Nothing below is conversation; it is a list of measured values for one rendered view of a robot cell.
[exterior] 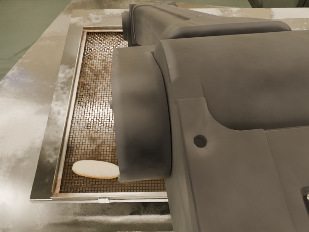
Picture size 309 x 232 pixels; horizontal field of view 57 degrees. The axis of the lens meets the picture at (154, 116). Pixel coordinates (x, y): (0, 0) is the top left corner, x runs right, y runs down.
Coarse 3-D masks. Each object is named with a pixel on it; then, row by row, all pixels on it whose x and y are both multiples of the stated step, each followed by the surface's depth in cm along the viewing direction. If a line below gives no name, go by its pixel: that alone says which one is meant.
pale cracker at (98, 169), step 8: (88, 160) 59; (72, 168) 59; (80, 168) 58; (88, 168) 58; (96, 168) 58; (104, 168) 58; (112, 168) 58; (88, 176) 58; (96, 176) 57; (104, 176) 57; (112, 176) 57
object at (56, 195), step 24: (96, 48) 79; (96, 72) 74; (72, 96) 69; (96, 96) 70; (72, 120) 66; (96, 120) 66; (72, 144) 62; (96, 144) 62; (72, 192) 56; (96, 192) 56; (120, 192) 56; (144, 192) 56
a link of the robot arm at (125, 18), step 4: (124, 12) 44; (128, 12) 44; (124, 16) 44; (128, 16) 43; (124, 20) 44; (128, 20) 43; (124, 24) 44; (128, 24) 44; (124, 28) 44; (128, 28) 44; (124, 32) 45; (128, 32) 45; (124, 36) 45; (128, 36) 45; (124, 40) 46; (128, 40) 46; (128, 44) 47; (132, 44) 47; (136, 44) 47
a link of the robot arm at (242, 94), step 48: (192, 48) 8; (240, 48) 8; (288, 48) 8; (192, 96) 7; (240, 96) 8; (288, 96) 8; (192, 144) 7; (240, 144) 7; (288, 144) 7; (192, 192) 6; (240, 192) 6; (288, 192) 6
